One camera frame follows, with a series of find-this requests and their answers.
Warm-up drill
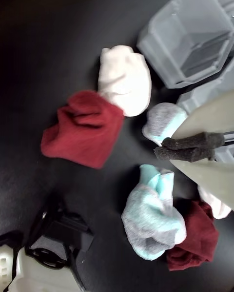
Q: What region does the white gripper finger with black foam pad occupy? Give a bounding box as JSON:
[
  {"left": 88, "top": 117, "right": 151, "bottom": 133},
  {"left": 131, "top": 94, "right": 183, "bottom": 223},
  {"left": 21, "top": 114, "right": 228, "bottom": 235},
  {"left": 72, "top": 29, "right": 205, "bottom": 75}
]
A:
[
  {"left": 162, "top": 89, "right": 234, "bottom": 150},
  {"left": 154, "top": 146, "right": 234, "bottom": 211}
]

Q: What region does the dark red sock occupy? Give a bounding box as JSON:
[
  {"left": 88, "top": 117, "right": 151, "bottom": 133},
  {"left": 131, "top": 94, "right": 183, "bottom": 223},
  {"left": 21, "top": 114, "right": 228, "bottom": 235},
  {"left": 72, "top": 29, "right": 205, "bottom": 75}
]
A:
[
  {"left": 40, "top": 90, "right": 125, "bottom": 170},
  {"left": 166, "top": 200, "right": 219, "bottom": 272}
]

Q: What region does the white sock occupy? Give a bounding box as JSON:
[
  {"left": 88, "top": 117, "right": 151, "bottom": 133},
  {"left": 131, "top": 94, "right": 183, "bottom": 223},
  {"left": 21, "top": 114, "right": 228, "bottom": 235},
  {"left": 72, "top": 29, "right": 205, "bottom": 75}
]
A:
[
  {"left": 197, "top": 184, "right": 232, "bottom": 220},
  {"left": 97, "top": 44, "right": 152, "bottom": 117}
]

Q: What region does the grey and teal sock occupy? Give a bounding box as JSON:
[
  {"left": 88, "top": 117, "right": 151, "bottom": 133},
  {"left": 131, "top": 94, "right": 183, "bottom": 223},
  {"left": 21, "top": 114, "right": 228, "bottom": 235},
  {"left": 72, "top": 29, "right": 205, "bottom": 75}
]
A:
[
  {"left": 142, "top": 102, "right": 188, "bottom": 146},
  {"left": 121, "top": 164, "right": 187, "bottom": 261}
]

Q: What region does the grey plastic storage bin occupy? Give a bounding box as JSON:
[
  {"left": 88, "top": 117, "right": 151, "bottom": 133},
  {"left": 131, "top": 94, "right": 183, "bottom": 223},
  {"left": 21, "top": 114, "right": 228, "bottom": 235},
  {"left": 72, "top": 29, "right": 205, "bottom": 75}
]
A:
[
  {"left": 136, "top": 0, "right": 234, "bottom": 89},
  {"left": 176, "top": 59, "right": 234, "bottom": 163}
]

